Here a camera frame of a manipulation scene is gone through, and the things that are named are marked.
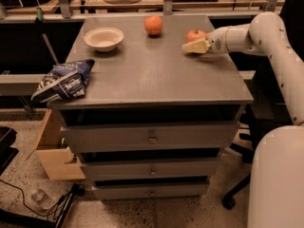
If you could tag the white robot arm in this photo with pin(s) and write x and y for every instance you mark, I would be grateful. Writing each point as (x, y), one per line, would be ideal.
(277, 174)

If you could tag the cardboard box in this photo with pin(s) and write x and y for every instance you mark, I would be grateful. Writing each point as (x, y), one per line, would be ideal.
(58, 161)

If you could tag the black office chair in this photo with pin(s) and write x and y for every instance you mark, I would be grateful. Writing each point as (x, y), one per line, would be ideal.
(267, 111)

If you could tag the clear plastic bottle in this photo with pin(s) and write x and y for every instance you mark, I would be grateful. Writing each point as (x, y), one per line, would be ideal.
(41, 198)

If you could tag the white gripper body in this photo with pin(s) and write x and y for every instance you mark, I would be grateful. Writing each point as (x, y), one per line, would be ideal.
(217, 42)

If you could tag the blue chip bag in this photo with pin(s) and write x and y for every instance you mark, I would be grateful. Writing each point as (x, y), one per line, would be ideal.
(64, 81)

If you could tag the red apple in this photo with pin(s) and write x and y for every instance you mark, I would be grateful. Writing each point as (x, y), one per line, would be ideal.
(195, 34)

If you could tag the orange fruit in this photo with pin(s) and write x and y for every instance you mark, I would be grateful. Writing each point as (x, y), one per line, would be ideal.
(153, 25)

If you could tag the white bowl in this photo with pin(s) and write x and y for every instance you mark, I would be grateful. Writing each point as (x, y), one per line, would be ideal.
(103, 39)

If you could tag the grey drawer cabinet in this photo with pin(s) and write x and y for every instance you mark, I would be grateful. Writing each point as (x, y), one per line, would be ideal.
(154, 120)

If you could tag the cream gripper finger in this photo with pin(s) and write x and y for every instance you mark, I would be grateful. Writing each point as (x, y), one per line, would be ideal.
(198, 46)

